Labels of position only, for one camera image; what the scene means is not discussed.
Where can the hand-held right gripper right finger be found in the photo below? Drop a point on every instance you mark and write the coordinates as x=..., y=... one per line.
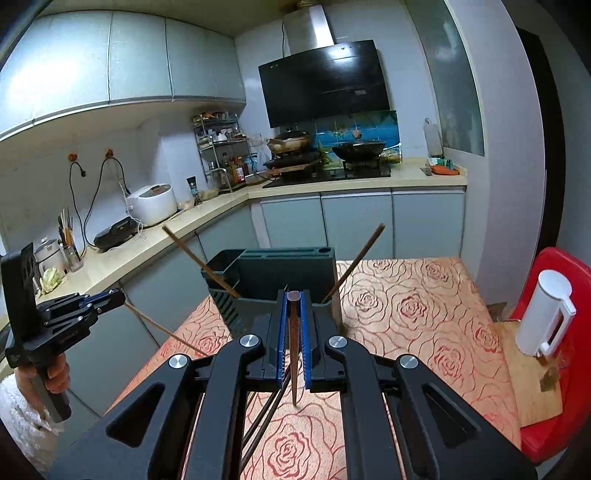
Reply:
x=304, y=341

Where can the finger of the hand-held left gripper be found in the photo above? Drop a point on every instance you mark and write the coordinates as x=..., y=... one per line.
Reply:
x=69, y=323
x=104, y=300

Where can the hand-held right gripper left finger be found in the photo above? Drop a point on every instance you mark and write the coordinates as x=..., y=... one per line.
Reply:
x=282, y=341

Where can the dark brown wooden chopstick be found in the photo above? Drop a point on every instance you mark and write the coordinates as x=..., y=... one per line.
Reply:
x=293, y=350

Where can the light brown wooden chopstick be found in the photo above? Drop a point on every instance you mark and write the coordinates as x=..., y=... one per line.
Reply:
x=166, y=330

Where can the dark green utensil holder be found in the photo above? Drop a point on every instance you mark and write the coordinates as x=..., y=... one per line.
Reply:
x=272, y=272

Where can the person's left forearm white sleeve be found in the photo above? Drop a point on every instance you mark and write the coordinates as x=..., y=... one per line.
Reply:
x=23, y=429

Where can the person's left hand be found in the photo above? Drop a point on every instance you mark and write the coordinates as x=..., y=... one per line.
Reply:
x=57, y=376

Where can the napa cabbage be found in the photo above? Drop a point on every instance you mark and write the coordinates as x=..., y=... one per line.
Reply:
x=51, y=279

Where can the small white pot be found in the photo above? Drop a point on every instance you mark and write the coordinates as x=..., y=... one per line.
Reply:
x=48, y=258

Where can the metal cutlery holder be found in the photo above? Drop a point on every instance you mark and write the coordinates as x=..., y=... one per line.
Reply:
x=73, y=256

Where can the black electric griddle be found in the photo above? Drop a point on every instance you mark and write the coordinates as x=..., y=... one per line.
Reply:
x=117, y=233

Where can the white rice cooker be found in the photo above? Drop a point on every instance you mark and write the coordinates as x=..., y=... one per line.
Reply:
x=152, y=203

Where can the rose-printed tablecloth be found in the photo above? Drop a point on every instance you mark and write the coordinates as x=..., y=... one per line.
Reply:
x=415, y=314

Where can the grey base cabinets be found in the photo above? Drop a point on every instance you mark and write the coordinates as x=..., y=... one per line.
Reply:
x=355, y=221

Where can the black pepper grinder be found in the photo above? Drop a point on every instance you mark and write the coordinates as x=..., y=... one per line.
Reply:
x=195, y=191

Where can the black gas stove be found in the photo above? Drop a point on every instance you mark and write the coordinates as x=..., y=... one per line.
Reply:
x=323, y=174

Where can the metal spice rack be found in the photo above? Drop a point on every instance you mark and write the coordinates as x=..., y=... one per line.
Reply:
x=221, y=147

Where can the black wok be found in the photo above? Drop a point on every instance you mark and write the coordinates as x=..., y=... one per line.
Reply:
x=359, y=150

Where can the orange cloth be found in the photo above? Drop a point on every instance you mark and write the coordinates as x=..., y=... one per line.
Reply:
x=443, y=170

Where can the wooden board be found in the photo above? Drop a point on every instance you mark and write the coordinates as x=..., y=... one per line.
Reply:
x=521, y=387

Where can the blue scenic backsplash panel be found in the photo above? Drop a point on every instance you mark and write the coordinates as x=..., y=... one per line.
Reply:
x=369, y=129

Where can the white plastic dispenser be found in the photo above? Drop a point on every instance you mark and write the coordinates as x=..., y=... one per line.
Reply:
x=540, y=314

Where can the white plastic jug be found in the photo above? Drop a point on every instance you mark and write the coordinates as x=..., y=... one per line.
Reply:
x=434, y=138

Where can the black glass range hood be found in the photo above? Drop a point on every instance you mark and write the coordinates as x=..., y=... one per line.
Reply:
x=323, y=83

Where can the red plastic chair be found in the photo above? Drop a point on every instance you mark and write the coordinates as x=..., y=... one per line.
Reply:
x=568, y=392

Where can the frosted glass window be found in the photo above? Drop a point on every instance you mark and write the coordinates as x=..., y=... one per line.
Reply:
x=452, y=83

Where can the grey wall cabinets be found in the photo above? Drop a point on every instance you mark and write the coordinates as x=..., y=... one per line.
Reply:
x=115, y=60

